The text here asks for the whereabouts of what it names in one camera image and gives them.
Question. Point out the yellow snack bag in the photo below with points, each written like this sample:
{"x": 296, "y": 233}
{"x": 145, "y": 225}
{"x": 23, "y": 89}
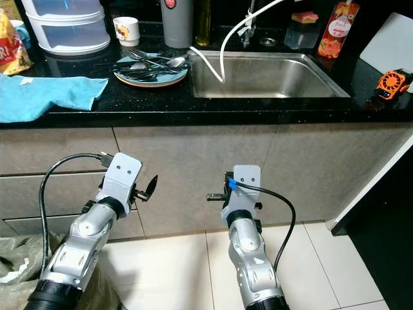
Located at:
{"x": 13, "y": 51}

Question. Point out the white stacked plastic container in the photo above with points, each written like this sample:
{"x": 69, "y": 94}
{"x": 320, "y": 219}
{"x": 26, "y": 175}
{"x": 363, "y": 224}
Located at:
{"x": 68, "y": 29}

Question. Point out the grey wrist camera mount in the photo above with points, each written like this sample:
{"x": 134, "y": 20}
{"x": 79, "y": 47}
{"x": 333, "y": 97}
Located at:
{"x": 121, "y": 177}
{"x": 244, "y": 190}

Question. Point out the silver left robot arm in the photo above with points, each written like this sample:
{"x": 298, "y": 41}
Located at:
{"x": 77, "y": 252}

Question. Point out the grey kitchen base cabinet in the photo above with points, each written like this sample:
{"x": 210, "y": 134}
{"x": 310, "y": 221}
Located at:
{"x": 187, "y": 161}

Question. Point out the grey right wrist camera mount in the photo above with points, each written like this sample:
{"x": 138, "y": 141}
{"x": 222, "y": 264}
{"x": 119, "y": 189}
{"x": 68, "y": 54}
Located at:
{"x": 244, "y": 190}

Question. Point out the grey thermos with red label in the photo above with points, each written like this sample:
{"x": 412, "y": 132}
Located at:
{"x": 176, "y": 26}

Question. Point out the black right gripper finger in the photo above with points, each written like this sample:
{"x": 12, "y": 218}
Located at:
{"x": 215, "y": 196}

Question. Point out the clear plastic sponge box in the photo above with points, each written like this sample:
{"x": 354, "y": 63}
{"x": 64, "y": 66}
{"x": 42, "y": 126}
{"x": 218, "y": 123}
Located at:
{"x": 300, "y": 37}

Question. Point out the yellow oil bottle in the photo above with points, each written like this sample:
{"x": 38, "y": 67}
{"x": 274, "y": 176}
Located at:
{"x": 202, "y": 26}

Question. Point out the white printed mug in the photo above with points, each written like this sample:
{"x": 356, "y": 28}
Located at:
{"x": 126, "y": 31}

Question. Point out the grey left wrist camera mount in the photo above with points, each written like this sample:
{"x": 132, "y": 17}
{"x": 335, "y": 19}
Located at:
{"x": 121, "y": 177}

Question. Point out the white cutting board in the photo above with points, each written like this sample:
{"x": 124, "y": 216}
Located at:
{"x": 390, "y": 45}

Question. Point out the light blue plate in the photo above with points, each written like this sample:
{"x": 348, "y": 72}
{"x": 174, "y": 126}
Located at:
{"x": 132, "y": 81}

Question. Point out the silver fork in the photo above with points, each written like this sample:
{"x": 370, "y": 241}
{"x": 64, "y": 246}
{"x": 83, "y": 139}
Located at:
{"x": 139, "y": 54}

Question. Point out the black appliance with white trim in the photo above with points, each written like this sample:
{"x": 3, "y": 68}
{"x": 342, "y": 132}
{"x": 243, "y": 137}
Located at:
{"x": 387, "y": 245}

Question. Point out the pink and yellow sponge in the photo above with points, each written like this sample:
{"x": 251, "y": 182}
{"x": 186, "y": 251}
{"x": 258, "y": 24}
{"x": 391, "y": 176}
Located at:
{"x": 304, "y": 17}

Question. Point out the green woven sack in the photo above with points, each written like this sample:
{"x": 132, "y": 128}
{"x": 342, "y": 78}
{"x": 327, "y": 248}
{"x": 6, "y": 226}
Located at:
{"x": 19, "y": 258}

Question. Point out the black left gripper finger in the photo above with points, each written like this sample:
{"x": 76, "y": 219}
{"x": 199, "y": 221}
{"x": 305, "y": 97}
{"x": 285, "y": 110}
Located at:
{"x": 152, "y": 184}

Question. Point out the metal sink faucet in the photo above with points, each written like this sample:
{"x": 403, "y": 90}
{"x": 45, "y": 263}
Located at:
{"x": 246, "y": 32}

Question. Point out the light blue towel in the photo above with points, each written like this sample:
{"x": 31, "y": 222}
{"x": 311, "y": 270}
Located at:
{"x": 45, "y": 97}

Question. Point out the small white paper scrap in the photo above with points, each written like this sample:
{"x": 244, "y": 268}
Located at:
{"x": 26, "y": 81}

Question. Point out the blue mug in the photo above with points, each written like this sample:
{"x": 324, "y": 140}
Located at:
{"x": 20, "y": 32}

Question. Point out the stainless steel sink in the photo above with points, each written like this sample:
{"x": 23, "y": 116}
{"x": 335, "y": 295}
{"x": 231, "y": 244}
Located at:
{"x": 271, "y": 74}

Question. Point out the orange and black small fan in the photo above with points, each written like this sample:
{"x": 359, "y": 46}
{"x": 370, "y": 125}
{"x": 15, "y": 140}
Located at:
{"x": 393, "y": 82}

